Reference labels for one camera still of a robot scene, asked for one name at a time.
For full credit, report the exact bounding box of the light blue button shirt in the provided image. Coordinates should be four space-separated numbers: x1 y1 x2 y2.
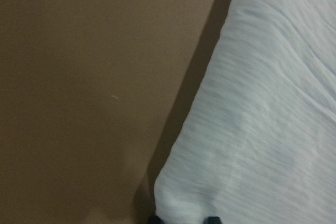
154 0 335 223

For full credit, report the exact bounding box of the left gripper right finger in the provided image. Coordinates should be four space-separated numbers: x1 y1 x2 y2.
205 216 221 224

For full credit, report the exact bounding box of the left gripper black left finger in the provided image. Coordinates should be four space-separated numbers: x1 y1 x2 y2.
148 215 163 224

